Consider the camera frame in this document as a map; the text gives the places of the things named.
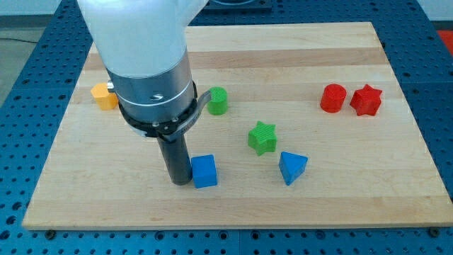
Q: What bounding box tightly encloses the blue cube block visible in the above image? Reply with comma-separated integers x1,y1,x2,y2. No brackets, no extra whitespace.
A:
191,154,217,188

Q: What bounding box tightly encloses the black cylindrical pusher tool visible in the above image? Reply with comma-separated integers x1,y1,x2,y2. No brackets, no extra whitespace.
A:
157,135,193,186

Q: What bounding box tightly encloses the green cylinder block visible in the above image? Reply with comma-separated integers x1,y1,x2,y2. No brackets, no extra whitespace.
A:
207,86,228,115

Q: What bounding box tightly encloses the blue triangle block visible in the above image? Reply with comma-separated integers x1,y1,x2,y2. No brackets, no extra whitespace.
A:
278,152,309,186

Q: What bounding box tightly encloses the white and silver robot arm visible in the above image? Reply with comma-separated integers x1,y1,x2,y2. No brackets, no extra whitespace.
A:
77,0,210,142

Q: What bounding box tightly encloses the yellow hexagon block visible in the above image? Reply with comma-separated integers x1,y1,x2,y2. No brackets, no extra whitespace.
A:
90,83,118,111

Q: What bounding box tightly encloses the wooden board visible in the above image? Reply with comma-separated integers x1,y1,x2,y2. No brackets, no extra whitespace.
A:
23,22,452,230

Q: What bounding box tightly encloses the red star block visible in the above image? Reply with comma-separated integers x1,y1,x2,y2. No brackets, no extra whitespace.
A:
350,84,382,116

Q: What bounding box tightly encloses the red cylinder block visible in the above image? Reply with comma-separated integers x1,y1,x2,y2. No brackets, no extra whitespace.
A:
320,84,347,113

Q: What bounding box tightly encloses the green star block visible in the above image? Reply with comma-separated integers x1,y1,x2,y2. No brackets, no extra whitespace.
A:
248,121,277,156

